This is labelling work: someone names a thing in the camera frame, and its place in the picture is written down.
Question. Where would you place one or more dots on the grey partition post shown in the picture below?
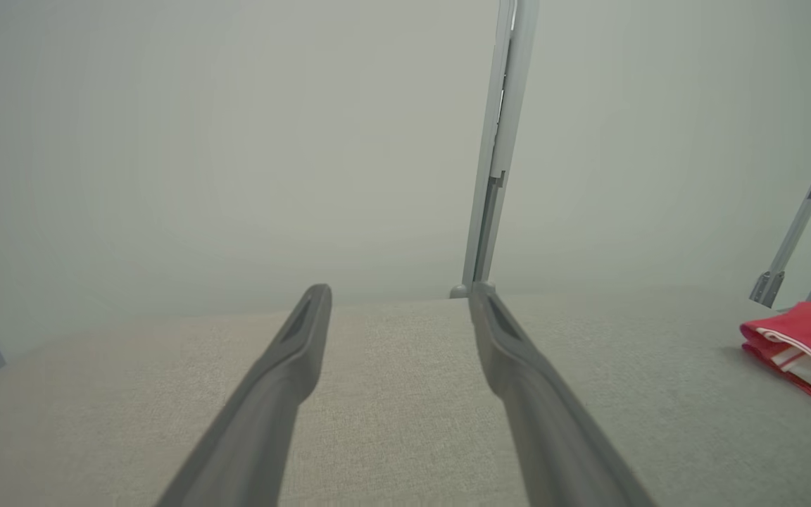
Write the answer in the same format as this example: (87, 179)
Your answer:
(500, 141)

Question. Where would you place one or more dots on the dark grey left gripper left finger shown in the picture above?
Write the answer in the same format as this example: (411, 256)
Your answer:
(265, 415)

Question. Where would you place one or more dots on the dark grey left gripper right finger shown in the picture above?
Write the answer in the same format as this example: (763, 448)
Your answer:
(553, 429)

